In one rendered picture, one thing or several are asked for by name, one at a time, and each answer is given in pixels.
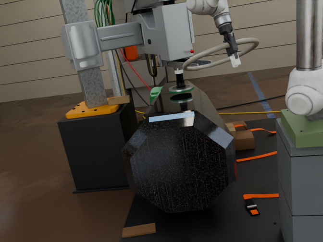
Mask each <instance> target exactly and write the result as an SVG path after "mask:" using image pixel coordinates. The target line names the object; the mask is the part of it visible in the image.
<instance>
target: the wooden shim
mask: <svg viewBox="0 0 323 242"><path fill-rule="evenodd" d="M151 233H156V224H155V223H150V224H144V225H138V226H132V227H127V228H123V233H122V238H128V237H134V236H139V235H145V234H151Z"/></svg>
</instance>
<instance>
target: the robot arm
mask: <svg viewBox="0 0 323 242"><path fill-rule="evenodd" d="M186 5H187V8H188V10H189V11H190V12H192V13H194V14H197V15H210V16H211V17H213V19H214V22H215V25H216V28H218V30H219V33H220V35H223V36H224V41H223V43H226V42H227V43H229V45H230V47H229V48H226V52H227V55H228V57H230V60H231V63H232V66H233V68H236V67H238V66H239V65H241V62H240V59H239V56H238V52H237V51H238V47H237V44H236V40H235V36H234V33H231V32H232V31H233V28H232V25H231V23H232V20H231V17H230V13H229V6H228V2H227V0H187V1H186ZM322 43H323V0H296V68H294V69H293V71H292V72H291V73H290V76H289V82H288V88H287V93H286V96H285V101H286V106H287V108H288V109H289V111H290V112H292V113H293V114H295V115H300V116H306V117H307V119H308V121H315V120H321V119H323V60H322Z"/></svg>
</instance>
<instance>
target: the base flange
mask: <svg viewBox="0 0 323 242"><path fill-rule="evenodd" d="M109 98H111V97H109ZM109 98H107V101H108V100H109ZM112 98H114V97H112ZM121 105H122V104H118V105H112V106H109V104H106V105H102V106H98V107H95V108H91V109H89V108H88V107H87V106H86V105H85V102H84V101H83V102H81V103H79V104H78V105H77V106H75V107H74V108H73V109H72V110H70V111H69V112H67V113H66V114H65V116H66V118H67V119H72V118H80V117H88V116H96V115H103V114H111V113H114V112H116V111H117V109H118V108H119V107H120V106H121Z"/></svg>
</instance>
